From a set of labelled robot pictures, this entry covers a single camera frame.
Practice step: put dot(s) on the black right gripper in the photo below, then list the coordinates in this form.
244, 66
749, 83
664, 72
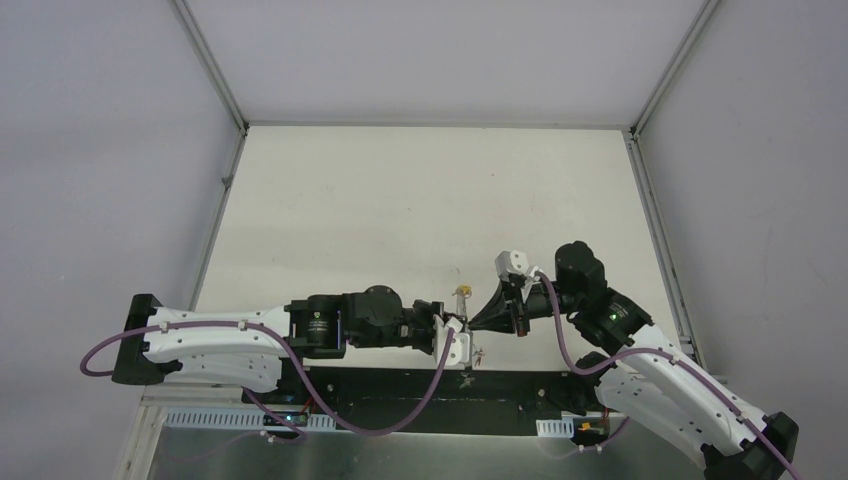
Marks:
499, 316

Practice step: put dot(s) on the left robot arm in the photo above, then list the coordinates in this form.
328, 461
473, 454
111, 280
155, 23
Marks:
248, 348

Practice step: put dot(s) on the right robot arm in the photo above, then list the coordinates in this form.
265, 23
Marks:
609, 341

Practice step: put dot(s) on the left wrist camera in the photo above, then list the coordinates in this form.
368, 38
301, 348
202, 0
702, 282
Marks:
454, 352

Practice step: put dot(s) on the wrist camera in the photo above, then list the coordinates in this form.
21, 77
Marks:
454, 352
515, 263

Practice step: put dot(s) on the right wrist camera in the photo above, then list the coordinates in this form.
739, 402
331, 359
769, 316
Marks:
515, 263

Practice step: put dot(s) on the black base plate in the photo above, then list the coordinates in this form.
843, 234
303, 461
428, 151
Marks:
501, 403

